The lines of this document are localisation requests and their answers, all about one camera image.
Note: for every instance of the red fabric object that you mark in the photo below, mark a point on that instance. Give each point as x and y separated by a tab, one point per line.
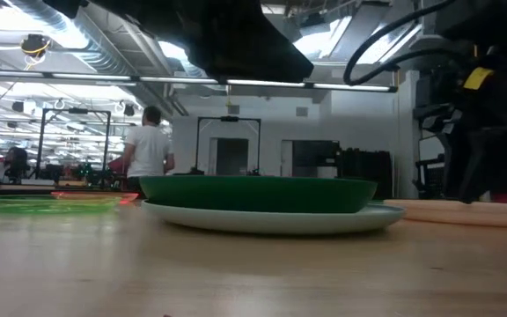
116	166

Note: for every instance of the black robot station frame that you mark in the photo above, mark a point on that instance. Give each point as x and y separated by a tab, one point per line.
229	118
77	111

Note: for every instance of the dark window panel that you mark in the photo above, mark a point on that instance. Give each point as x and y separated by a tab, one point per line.
315	154

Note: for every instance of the long ceiling light bar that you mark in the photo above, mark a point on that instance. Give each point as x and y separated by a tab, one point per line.
178	79

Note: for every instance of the red box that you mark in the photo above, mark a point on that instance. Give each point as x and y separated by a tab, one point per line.
505	198

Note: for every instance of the dark doorway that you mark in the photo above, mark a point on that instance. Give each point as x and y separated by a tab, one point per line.
231	156

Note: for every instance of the person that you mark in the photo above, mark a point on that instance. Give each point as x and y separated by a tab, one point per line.
16	160
148	149

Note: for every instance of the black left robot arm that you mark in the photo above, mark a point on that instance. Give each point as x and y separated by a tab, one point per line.
214	35

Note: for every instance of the black cart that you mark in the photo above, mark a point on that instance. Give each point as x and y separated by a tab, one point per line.
429	176

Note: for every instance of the silver ventilation duct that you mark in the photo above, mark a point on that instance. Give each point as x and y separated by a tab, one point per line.
99	53

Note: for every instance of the yellow tag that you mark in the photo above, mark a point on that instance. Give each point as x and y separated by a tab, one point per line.
478	78

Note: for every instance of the opaque green plastic plate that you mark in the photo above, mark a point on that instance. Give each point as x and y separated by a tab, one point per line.
258	193

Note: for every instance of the black storage cabinet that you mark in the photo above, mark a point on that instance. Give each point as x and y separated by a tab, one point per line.
363	165

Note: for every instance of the green translucent plastic plate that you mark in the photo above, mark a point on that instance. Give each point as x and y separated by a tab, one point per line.
46	207

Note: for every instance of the white plastic plate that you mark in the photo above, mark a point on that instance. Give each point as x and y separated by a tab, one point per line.
271	222

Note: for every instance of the orange translucent plastic plate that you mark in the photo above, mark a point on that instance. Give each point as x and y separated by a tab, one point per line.
104	194

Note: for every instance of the grey wall box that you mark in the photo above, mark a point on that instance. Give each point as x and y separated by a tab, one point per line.
302	111
233	109

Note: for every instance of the red translucent plastic plate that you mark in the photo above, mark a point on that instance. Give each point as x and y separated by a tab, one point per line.
456	216

